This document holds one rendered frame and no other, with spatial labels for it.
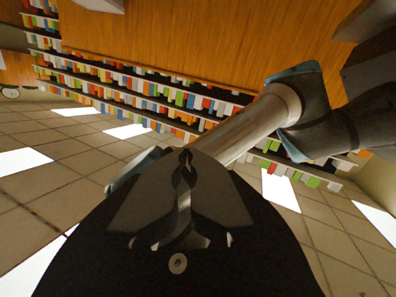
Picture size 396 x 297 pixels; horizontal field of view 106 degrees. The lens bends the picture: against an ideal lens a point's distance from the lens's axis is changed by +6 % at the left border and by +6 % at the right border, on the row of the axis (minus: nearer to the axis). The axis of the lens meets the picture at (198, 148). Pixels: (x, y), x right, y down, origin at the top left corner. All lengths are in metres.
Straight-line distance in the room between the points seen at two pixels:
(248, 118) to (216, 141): 0.09
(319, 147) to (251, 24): 1.45
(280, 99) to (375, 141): 0.23
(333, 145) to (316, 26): 1.39
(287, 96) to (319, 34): 1.40
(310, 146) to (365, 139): 0.10
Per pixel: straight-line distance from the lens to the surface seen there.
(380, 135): 0.51
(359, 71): 0.63
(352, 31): 0.63
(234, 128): 0.30
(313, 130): 0.46
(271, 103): 0.36
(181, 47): 1.92
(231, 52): 1.74
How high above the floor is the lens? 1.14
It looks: 24 degrees up
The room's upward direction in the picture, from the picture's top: 166 degrees counter-clockwise
